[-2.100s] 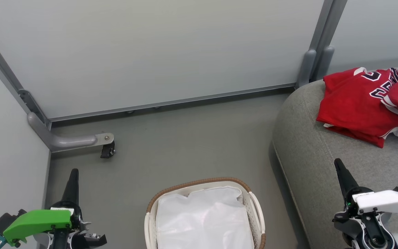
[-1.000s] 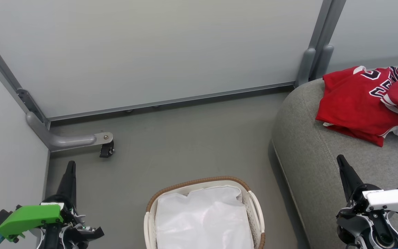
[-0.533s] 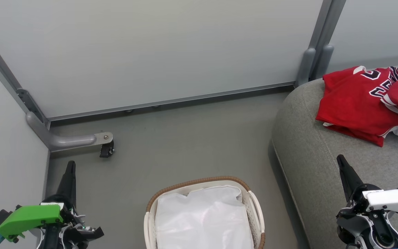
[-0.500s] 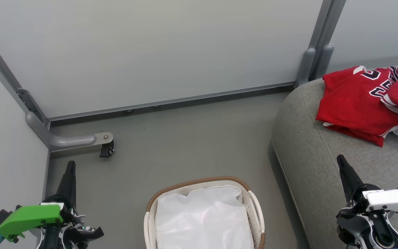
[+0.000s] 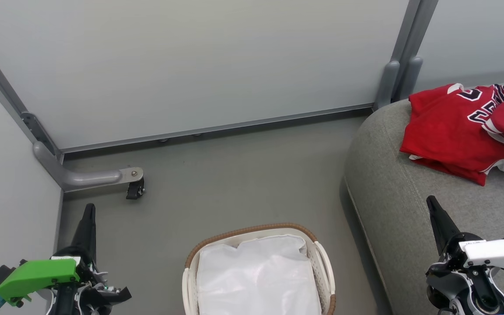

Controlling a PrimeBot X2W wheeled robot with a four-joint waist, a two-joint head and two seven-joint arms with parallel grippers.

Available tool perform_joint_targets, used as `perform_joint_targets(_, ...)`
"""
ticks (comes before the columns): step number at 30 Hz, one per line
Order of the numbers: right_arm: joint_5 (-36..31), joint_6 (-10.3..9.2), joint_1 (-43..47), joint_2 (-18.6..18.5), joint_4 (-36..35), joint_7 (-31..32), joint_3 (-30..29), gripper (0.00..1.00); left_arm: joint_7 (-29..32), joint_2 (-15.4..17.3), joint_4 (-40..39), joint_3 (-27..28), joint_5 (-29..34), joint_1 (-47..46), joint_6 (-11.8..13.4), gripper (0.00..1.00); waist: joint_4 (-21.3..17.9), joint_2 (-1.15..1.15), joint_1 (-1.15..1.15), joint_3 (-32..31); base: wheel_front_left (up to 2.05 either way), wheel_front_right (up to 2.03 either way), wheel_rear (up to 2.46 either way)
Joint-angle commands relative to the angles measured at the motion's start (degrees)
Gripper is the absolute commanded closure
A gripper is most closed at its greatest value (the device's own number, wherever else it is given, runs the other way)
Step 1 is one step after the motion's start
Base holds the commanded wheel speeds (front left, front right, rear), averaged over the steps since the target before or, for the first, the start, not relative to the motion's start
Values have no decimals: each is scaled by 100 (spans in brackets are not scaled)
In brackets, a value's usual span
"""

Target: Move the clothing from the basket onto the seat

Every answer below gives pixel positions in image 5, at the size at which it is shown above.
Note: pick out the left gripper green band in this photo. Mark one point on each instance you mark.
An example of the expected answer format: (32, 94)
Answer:
(37, 275)

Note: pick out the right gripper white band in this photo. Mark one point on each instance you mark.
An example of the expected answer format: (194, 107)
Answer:
(492, 253)

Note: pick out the red jersey with lettering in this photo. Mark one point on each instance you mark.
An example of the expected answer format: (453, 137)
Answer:
(444, 135)

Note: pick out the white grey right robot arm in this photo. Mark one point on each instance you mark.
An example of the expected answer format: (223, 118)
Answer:
(484, 302)

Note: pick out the white laundry basket brown rim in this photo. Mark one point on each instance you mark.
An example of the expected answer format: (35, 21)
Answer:
(326, 271)

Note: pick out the white basket liner cloth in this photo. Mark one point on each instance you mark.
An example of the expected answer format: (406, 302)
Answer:
(256, 280)

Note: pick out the grey fabric sofa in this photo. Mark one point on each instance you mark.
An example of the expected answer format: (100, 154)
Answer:
(400, 218)

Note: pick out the black caster wheel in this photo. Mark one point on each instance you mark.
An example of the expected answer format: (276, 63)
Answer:
(135, 189)

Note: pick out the grey partition foot bracket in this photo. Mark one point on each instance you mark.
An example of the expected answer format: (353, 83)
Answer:
(85, 178)

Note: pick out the grey double partition post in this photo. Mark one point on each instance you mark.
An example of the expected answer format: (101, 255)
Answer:
(403, 65)

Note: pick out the grey slanted partition post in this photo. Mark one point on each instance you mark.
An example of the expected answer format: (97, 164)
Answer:
(2, 83)

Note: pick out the grey partition baseboard rail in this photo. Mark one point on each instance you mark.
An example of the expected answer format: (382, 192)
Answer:
(234, 127)

